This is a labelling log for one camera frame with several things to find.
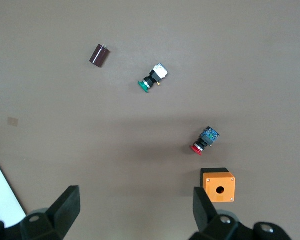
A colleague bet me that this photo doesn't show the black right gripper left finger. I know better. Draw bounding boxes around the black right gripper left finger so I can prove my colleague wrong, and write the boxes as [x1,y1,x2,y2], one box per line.
[0,185,81,240]

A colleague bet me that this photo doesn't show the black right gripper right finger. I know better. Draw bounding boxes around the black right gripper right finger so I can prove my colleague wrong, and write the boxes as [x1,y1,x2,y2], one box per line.
[189,186,293,240]

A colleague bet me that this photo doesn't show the white drawer cabinet housing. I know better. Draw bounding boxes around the white drawer cabinet housing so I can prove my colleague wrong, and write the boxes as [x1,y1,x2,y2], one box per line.
[0,152,27,229]

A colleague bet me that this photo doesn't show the dark maroon cylindrical capacitor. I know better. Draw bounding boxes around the dark maroon cylindrical capacitor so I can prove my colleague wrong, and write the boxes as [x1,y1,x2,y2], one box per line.
[89,43,111,68]

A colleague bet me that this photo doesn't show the orange button enclosure box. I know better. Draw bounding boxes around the orange button enclosure box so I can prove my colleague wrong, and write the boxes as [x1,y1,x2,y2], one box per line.
[200,167,236,204]

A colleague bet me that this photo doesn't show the red push button switch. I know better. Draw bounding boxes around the red push button switch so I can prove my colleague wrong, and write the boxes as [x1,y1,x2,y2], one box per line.
[189,126,221,157]

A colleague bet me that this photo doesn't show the green push button switch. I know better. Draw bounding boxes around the green push button switch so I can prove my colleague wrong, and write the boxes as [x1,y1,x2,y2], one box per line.
[137,62,169,94]

